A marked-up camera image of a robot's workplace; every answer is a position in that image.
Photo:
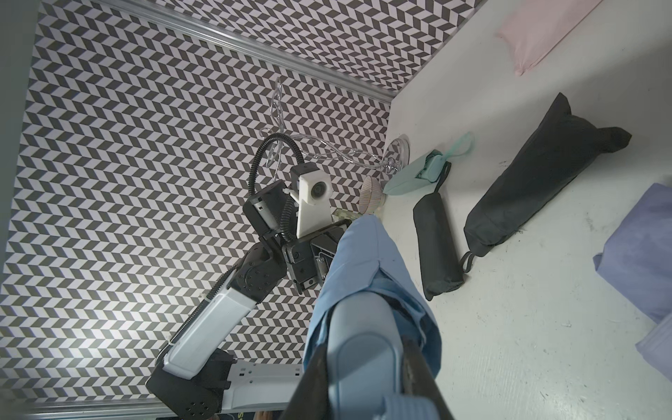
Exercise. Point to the green drinking glass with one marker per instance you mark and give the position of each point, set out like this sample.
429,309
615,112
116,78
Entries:
340,214

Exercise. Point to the mint umbrella at back left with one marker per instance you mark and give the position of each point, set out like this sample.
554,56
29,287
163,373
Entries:
426,170

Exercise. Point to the blue sleeve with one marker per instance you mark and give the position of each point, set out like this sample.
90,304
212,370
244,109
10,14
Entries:
368,260

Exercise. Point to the lavender sleeve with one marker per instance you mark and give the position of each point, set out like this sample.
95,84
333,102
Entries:
636,259

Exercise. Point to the ribbed glass bowl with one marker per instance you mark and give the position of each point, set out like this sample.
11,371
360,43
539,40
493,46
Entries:
372,196

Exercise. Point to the black sleeved umbrella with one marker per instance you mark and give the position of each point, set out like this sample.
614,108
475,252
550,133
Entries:
440,266
562,146

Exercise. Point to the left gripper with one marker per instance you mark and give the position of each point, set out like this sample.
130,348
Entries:
309,258

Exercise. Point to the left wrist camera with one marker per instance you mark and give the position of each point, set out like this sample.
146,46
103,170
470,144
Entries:
311,190

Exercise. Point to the lavender sleeved umbrella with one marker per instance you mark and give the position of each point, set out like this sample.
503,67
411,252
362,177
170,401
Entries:
656,348

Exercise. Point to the pink sleeved umbrella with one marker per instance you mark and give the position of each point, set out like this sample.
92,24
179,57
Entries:
534,30

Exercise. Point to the blue sleeved umbrella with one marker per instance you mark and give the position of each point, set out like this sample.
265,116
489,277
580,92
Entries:
364,363

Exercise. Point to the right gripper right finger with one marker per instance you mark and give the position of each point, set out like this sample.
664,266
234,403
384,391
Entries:
417,379

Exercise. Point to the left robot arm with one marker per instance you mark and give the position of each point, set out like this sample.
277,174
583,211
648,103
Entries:
191,373

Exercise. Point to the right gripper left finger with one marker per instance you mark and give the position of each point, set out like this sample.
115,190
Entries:
310,400

